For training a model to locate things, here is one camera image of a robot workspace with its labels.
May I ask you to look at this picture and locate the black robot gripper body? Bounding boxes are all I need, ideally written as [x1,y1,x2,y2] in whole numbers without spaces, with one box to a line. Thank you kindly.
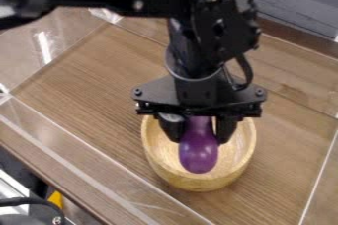
[131,69,267,118]

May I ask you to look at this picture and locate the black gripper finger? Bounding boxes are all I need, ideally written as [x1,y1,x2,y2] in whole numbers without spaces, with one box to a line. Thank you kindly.
[156,112,187,143]
[213,116,239,145]

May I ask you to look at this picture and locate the brown wooden bowl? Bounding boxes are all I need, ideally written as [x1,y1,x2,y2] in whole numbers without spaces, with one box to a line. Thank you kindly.
[141,116,256,192]

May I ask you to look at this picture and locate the purple toy eggplant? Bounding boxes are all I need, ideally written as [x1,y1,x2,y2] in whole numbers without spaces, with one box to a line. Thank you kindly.
[177,116,217,174]

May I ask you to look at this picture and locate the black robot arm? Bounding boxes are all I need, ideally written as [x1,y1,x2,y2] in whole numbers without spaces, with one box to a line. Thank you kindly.
[0,0,267,143]

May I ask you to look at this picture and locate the clear acrylic tray walls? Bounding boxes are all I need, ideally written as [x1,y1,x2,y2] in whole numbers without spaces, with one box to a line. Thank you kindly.
[0,8,338,225]

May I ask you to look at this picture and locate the black device with yellow label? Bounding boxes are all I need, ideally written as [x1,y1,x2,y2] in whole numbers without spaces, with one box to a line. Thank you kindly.
[0,197,66,225]

